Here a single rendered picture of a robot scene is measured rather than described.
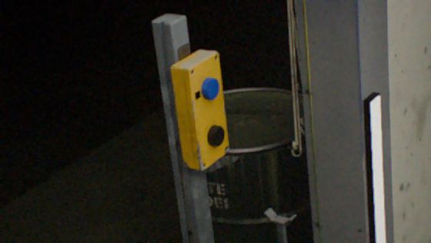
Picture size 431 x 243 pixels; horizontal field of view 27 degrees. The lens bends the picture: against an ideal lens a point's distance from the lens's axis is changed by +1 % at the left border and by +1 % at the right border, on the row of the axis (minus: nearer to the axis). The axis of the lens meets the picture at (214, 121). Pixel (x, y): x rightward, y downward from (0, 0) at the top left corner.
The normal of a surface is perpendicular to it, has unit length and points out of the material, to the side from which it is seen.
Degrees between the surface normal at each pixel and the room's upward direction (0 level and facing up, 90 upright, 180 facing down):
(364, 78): 90
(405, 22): 90
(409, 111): 90
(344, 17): 90
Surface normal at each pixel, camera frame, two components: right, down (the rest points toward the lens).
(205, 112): 0.82, 0.15
